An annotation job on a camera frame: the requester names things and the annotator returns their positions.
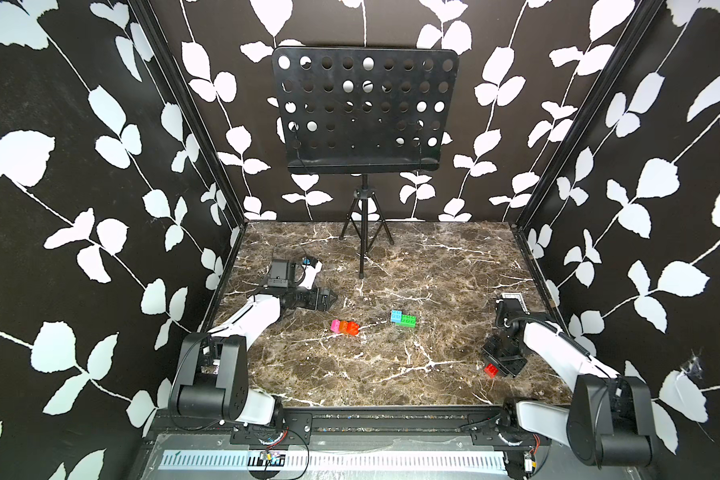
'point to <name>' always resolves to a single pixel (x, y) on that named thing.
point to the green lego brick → (407, 321)
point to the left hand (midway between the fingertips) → (325, 290)
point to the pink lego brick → (335, 325)
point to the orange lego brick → (343, 326)
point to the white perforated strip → (334, 460)
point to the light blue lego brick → (396, 316)
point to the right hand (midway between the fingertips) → (485, 356)
